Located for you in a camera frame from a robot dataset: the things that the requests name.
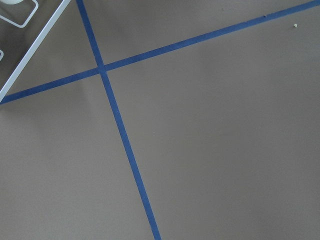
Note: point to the mint green cup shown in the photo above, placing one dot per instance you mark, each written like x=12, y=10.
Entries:
x=11, y=2

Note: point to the white wire cup rack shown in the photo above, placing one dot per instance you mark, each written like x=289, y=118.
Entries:
x=23, y=27

